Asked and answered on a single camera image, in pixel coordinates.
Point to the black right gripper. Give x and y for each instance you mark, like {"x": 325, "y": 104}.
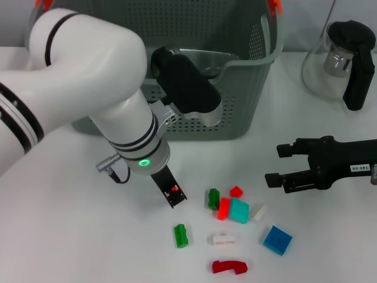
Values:
{"x": 338, "y": 159}

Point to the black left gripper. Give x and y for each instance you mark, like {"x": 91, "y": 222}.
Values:
{"x": 163, "y": 179}

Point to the small red toy brick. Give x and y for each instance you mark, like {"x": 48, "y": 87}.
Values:
{"x": 236, "y": 191}
{"x": 175, "y": 188}

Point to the green toy brick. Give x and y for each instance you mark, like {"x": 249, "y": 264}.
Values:
{"x": 181, "y": 236}
{"x": 213, "y": 199}

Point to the white toy brick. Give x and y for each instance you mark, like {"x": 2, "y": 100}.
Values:
{"x": 259, "y": 212}
{"x": 224, "y": 239}

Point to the teal toy brick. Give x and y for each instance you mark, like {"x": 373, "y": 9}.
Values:
{"x": 239, "y": 210}

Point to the blue square toy brick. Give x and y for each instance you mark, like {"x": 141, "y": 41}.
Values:
{"x": 277, "y": 240}

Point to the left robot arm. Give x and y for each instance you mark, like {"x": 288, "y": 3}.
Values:
{"x": 88, "y": 82}

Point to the grey perforated storage bin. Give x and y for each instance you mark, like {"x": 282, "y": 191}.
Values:
{"x": 241, "y": 97}

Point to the long orange-red toy brick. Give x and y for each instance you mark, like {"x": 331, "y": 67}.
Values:
{"x": 224, "y": 209}

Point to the dark red curved brick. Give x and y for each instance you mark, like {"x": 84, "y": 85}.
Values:
{"x": 229, "y": 266}

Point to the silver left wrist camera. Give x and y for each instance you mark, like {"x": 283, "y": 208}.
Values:
{"x": 191, "y": 88}

